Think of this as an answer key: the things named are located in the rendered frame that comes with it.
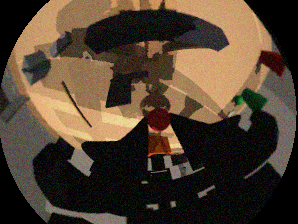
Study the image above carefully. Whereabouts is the dark red cup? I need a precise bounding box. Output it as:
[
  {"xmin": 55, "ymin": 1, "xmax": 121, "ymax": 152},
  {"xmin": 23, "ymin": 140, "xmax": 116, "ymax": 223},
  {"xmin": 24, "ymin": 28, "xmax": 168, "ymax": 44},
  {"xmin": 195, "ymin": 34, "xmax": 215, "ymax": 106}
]
[{"xmin": 258, "ymin": 49, "xmax": 286, "ymax": 76}]

